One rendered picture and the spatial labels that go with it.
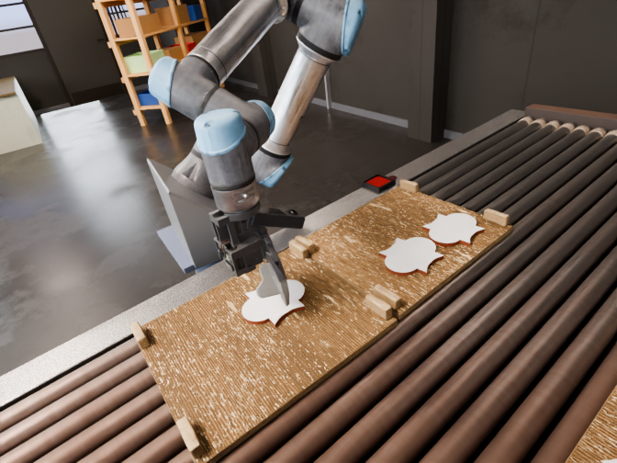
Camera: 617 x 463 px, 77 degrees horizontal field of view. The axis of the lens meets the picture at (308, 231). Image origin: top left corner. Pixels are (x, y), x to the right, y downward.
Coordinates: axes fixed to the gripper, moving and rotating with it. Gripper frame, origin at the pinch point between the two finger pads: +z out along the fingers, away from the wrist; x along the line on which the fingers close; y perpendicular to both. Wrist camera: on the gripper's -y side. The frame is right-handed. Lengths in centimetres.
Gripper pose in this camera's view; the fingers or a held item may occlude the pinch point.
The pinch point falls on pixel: (270, 286)
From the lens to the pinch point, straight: 79.1
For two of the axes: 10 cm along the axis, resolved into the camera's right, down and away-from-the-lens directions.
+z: 1.3, 8.3, 5.4
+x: 5.9, 3.8, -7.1
